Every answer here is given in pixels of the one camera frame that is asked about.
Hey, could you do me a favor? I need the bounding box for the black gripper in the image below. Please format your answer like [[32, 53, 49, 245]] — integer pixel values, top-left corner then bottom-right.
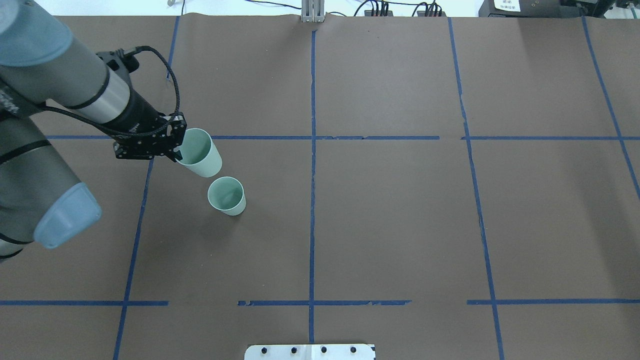
[[96, 51, 188, 163]]

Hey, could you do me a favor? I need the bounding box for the mint green cup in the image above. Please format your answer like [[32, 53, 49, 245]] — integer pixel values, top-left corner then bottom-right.
[[178, 128, 223, 178], [206, 177, 247, 216]]

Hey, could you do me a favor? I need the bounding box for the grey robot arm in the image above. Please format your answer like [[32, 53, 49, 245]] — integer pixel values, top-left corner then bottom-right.
[[0, 0, 188, 262]]

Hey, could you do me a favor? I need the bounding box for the black power strip left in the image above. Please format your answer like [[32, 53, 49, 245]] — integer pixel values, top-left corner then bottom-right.
[[361, 0, 393, 18]]

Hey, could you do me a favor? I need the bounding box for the black power strip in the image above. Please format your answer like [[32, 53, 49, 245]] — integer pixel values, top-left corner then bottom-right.
[[412, 0, 446, 18], [361, 0, 393, 18]]

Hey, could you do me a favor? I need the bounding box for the black power strip right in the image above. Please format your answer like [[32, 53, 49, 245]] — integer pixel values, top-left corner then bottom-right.
[[412, 0, 446, 18]]

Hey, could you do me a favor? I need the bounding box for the black equipment box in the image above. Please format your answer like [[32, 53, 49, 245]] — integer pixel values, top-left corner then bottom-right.
[[478, 0, 640, 19]]

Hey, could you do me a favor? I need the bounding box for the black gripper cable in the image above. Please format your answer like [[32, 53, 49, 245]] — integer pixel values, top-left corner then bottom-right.
[[40, 45, 181, 139]]

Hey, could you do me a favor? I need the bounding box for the aluminium camera post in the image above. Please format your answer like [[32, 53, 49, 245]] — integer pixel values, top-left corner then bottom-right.
[[301, 0, 326, 23]]

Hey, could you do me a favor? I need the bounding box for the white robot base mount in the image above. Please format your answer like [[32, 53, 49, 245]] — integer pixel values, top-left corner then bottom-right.
[[244, 343, 377, 360]]

